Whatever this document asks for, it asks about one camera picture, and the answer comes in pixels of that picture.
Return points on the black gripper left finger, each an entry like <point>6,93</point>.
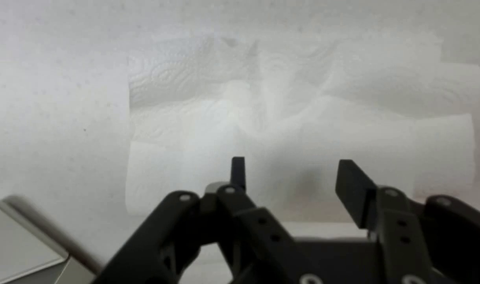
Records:
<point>249,226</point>

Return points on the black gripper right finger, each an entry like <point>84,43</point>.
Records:
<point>401,231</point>

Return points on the white paper towel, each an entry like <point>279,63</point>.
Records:
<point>302,115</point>

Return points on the silver water dispenser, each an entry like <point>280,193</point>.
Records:
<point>19,246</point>

